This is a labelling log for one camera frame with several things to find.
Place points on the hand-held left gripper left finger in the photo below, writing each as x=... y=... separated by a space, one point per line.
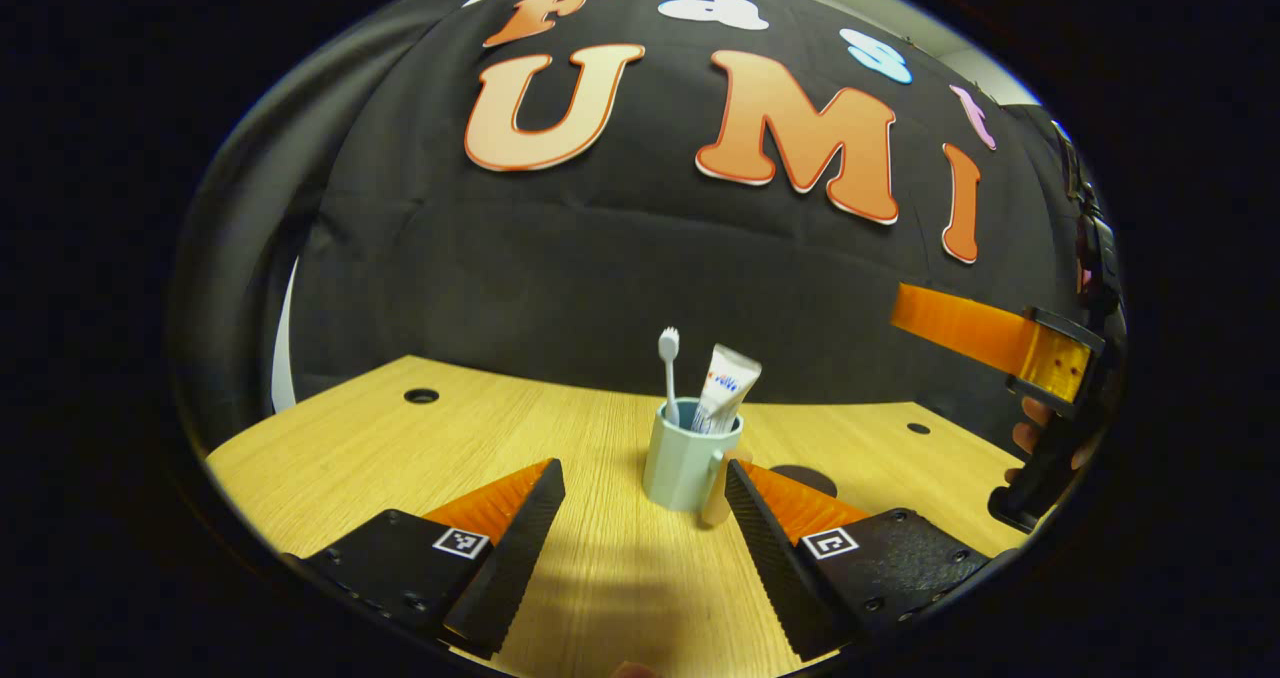
x=515 y=558

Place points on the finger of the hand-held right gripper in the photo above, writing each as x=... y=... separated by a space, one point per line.
x=970 y=333

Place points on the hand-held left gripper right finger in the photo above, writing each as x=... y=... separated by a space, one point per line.
x=775 y=558

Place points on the dark brown round coaster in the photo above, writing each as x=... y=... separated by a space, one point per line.
x=810 y=478

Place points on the white toothpaste tube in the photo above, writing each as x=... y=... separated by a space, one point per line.
x=725 y=383

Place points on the white toothbrush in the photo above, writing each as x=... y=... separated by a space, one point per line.
x=670 y=368

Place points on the wooden desktop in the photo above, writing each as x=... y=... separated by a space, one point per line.
x=400 y=458

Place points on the black backdrop cloth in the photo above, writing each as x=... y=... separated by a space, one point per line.
x=600 y=278

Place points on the white panel behind cloth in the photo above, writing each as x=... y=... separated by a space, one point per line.
x=283 y=348

